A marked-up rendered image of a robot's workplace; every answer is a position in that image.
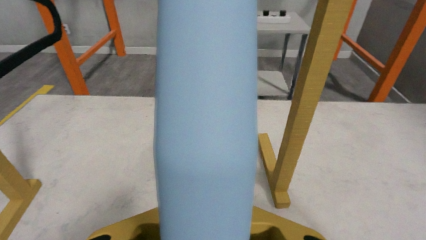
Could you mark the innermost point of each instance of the black clothes hanger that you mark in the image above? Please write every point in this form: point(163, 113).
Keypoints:
point(15, 60)

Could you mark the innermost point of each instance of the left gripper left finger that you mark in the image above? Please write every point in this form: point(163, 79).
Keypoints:
point(143, 226)

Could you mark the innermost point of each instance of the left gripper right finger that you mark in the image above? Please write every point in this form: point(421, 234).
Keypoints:
point(268, 226)

